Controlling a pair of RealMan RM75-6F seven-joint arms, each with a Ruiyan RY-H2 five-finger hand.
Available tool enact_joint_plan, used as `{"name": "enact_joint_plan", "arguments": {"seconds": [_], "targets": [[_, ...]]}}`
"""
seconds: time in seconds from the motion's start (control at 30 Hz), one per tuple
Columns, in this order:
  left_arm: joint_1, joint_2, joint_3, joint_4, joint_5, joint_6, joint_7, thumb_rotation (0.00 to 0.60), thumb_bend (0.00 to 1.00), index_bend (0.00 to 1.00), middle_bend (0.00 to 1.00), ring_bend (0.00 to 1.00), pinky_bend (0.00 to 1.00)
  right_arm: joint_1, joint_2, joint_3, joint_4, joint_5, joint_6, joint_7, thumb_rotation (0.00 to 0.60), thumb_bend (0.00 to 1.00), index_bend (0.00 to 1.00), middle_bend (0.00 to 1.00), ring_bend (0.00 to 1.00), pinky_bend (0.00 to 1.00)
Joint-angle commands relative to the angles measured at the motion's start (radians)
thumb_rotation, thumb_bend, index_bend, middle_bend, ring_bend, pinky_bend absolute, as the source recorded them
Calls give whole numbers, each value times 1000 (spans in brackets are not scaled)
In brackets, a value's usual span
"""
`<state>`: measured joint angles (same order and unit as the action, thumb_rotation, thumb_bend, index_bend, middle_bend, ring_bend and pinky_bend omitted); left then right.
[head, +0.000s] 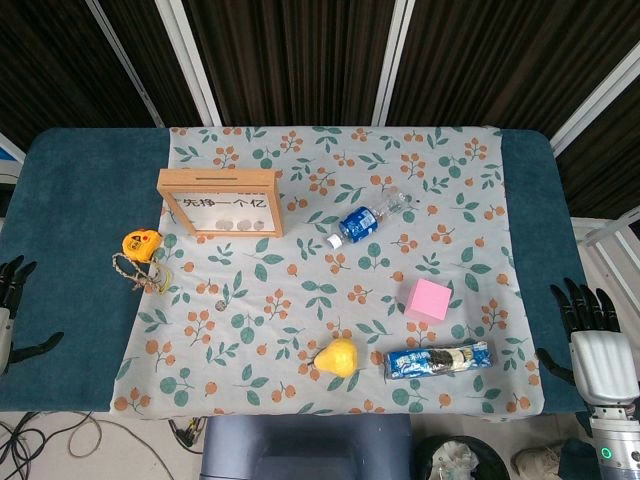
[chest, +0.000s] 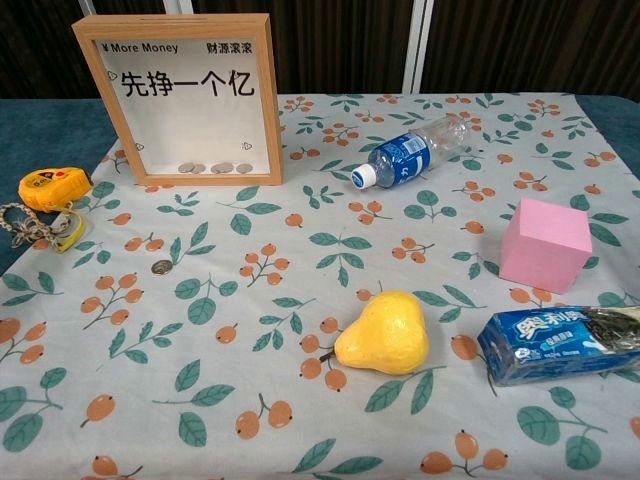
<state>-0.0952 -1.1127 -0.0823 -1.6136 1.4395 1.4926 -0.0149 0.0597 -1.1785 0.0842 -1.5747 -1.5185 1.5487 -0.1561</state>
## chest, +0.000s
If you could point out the silver coin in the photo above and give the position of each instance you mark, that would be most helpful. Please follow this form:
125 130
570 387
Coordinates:
161 267
243 167
216 169
227 166
200 169
185 168

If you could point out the leaf and berry tablecloth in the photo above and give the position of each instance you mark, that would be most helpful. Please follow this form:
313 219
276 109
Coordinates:
300 300

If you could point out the clear bottle blue label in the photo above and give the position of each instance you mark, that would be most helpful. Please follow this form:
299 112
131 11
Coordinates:
400 157

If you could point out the yellow pear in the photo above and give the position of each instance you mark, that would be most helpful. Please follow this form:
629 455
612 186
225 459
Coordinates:
387 335

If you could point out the pink cube block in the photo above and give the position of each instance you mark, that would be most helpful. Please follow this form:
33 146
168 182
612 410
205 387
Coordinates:
542 250

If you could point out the blue cookie package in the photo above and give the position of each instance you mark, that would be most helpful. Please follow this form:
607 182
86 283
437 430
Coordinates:
545 345

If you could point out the yellow tape measure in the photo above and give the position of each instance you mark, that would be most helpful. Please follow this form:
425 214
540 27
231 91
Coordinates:
47 187

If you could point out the teal table cover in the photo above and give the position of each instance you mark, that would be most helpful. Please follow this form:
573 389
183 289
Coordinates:
40 130

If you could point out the wooden frame coin bank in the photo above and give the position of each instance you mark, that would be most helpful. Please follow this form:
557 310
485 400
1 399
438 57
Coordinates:
200 125

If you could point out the white partition post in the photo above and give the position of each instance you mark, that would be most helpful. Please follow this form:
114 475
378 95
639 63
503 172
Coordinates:
417 45

